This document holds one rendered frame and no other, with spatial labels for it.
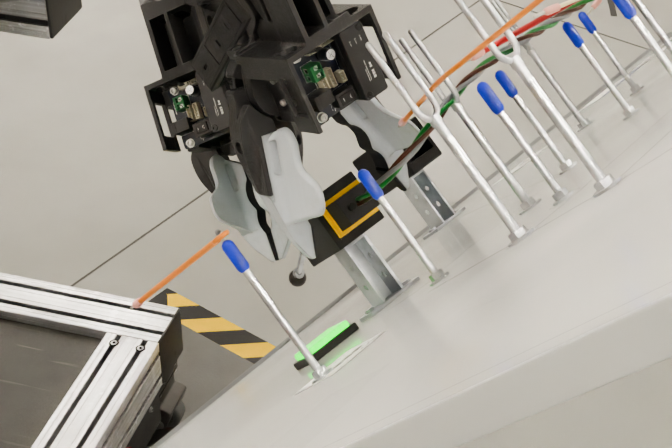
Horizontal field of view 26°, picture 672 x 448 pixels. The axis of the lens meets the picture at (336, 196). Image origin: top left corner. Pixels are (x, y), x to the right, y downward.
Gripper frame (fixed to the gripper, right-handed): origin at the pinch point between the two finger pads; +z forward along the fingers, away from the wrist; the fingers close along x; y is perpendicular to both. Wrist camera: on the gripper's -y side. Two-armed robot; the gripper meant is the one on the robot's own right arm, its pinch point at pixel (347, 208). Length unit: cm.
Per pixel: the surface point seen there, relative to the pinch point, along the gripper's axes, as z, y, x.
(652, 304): -16, 50, -19
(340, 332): 6.5, 1.2, -5.1
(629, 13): -8.9, 19.6, 11.7
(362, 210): -0.1, 1.8, 0.0
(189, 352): 74, -145, 37
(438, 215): 17.9, -24.5, 21.6
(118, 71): 48, -232, 84
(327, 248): 2.2, -1.4, -2.0
